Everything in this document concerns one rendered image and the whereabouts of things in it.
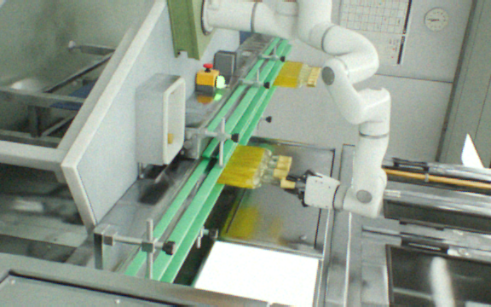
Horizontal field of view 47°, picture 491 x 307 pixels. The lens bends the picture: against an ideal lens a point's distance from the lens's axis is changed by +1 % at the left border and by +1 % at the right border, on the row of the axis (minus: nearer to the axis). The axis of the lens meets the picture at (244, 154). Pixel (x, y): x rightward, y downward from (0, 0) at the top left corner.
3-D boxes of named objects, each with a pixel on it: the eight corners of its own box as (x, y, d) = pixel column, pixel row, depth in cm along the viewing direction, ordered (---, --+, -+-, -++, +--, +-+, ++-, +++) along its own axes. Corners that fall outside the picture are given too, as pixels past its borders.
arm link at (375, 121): (353, 115, 172) (316, 129, 164) (355, 47, 163) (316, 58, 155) (395, 130, 160) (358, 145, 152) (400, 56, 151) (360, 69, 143)
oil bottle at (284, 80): (260, 83, 291) (314, 90, 286) (261, 73, 288) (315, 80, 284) (262, 81, 296) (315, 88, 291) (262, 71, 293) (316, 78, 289)
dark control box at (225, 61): (212, 72, 238) (232, 74, 237) (213, 54, 235) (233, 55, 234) (217, 67, 246) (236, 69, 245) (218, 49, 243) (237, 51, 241)
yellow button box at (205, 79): (194, 90, 214) (213, 92, 213) (195, 71, 211) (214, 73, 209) (199, 85, 220) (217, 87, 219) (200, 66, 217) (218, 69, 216)
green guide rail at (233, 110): (202, 136, 180) (227, 139, 179) (202, 133, 179) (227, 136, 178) (280, 32, 337) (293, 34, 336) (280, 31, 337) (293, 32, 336)
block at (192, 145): (176, 157, 180) (198, 160, 178) (177, 130, 176) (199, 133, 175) (180, 153, 183) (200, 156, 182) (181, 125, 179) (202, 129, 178)
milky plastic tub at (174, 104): (136, 163, 162) (165, 167, 160) (135, 89, 152) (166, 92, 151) (158, 141, 177) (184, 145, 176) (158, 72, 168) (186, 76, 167)
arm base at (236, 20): (198, 3, 171) (246, 9, 168) (210, -26, 177) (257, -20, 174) (205, 39, 184) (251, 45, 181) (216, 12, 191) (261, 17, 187)
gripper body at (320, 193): (342, 206, 180) (309, 197, 184) (346, 178, 176) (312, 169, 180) (334, 216, 174) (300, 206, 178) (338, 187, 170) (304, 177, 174)
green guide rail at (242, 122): (201, 157, 183) (225, 160, 182) (201, 153, 182) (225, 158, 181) (279, 44, 340) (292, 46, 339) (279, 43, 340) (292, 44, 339)
